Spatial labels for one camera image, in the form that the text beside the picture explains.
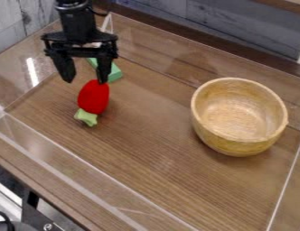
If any red plush strawberry toy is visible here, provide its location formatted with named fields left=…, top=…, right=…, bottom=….
left=74, top=79, right=108, bottom=127

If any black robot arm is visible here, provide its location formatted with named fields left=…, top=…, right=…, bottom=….
left=42, top=0, right=119, bottom=84

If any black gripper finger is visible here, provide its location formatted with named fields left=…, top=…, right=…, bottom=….
left=96, top=57, right=112, bottom=84
left=52, top=54, right=76, bottom=83

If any black table frame bracket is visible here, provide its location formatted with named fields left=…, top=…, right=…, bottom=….
left=20, top=189, right=64, bottom=231

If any clear acrylic corner bracket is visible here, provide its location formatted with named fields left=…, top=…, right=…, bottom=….
left=99, top=14, right=114, bottom=33

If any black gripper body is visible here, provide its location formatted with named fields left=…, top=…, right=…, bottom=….
left=42, top=31, right=118, bottom=59

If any black cable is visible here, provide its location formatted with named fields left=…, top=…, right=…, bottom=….
left=0, top=208, right=18, bottom=231

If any green foam block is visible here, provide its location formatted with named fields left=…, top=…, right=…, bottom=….
left=87, top=58, right=122, bottom=83

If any wooden bowl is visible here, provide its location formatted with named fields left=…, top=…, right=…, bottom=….
left=191, top=78, right=289, bottom=157

